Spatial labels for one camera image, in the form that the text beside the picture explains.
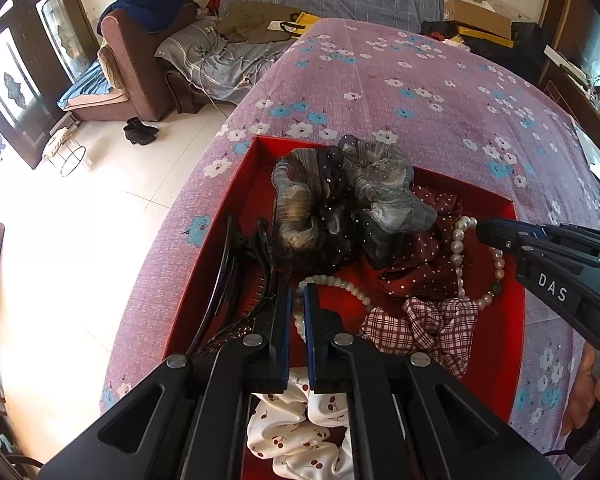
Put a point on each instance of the dark blue cloth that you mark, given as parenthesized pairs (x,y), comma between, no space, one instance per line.
(145,5)

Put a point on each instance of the black hair clip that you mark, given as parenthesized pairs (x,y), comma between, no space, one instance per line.
(260,295)

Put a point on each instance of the cardboard box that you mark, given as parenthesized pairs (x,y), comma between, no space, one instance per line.
(477,17)

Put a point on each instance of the yellow shopping bag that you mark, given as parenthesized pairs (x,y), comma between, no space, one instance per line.
(300,25)

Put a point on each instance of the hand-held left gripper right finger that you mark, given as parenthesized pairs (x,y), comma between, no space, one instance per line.
(310,340)

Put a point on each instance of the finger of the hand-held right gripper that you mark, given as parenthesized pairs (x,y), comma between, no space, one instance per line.
(497,236)
(580,234)

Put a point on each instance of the dark wooden cabinet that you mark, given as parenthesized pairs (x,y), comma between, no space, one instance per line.
(575,25)

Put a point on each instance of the wooden glass door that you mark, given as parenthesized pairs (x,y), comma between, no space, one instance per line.
(25,60)

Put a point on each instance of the pink floral bed sheet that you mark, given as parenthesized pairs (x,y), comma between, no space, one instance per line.
(405,85)

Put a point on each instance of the grey organza scrunchie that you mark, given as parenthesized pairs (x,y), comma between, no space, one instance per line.
(385,195)

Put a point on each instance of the black dotted striped scrunchie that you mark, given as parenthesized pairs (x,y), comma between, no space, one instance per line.
(305,205)

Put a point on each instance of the white cherry print scrunchie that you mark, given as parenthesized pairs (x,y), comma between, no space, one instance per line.
(280,435)

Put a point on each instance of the red tray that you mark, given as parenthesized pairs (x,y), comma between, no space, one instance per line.
(220,240)

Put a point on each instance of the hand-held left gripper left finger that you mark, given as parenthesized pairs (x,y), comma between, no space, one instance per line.
(286,340)

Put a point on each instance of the thin black headband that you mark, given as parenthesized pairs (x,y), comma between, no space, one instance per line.
(220,270)

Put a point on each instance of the white paper sheet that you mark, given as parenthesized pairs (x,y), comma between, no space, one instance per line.
(595,155)

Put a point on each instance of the dark red dotted scrunchie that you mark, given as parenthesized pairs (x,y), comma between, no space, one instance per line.
(420,260)

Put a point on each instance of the grey embroidered bedding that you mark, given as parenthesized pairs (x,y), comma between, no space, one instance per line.
(220,60)

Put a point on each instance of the person's right hand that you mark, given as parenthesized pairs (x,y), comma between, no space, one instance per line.
(587,385)

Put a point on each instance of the black ankle boot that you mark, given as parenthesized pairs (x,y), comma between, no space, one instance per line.
(131,130)
(149,135)

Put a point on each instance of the olive green jacket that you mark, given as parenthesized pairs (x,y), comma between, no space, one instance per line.
(250,22)

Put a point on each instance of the red plaid scrunchie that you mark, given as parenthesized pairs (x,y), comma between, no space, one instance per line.
(430,325)

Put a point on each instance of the blue striped seat cushion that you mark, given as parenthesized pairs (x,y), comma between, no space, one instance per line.
(90,87)

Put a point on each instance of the maroon sofa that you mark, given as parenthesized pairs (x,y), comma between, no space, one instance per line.
(135,70)

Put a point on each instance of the flat yellow box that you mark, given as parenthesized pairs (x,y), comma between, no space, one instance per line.
(482,35)

